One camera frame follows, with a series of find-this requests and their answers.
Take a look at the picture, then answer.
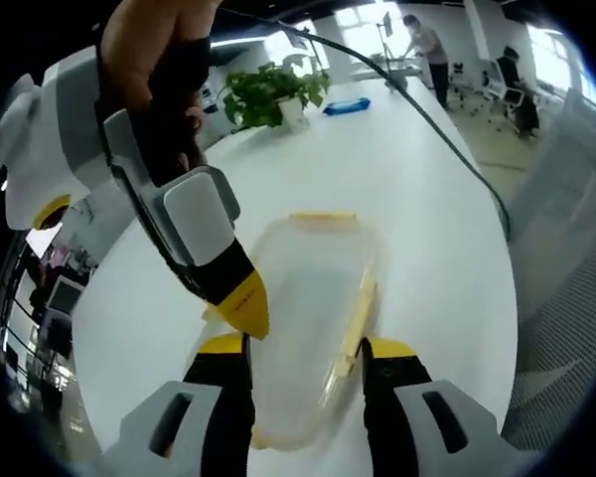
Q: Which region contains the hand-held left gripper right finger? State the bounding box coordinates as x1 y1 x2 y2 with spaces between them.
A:
360 336 509 477

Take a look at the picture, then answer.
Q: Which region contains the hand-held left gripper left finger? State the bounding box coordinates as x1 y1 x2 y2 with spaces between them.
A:
101 332 257 477

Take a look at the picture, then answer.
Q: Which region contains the clear plastic box yellow buckle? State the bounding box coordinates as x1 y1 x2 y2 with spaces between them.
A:
201 209 383 453

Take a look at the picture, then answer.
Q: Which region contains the person's right hand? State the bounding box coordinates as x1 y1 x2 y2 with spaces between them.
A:
101 0 209 174

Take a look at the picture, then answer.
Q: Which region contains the white computer monitor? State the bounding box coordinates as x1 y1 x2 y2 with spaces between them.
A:
47 275 84 315

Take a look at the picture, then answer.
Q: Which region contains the green potted plant white pot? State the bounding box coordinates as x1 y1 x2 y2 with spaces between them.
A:
221 62 332 132

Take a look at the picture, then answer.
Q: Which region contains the blue wipes packet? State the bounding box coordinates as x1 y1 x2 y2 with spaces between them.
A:
322 96 373 118

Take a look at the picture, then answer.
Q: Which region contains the grey mesh chair back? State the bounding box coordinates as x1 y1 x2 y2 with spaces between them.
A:
501 87 596 451

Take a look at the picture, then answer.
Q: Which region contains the monitor on pole stand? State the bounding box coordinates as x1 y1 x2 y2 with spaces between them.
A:
376 10 396 76

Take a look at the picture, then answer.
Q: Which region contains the white office chair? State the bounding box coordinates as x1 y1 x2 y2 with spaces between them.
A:
479 57 530 131

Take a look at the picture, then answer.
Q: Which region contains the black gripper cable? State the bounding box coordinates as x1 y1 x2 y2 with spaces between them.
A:
212 3 513 238

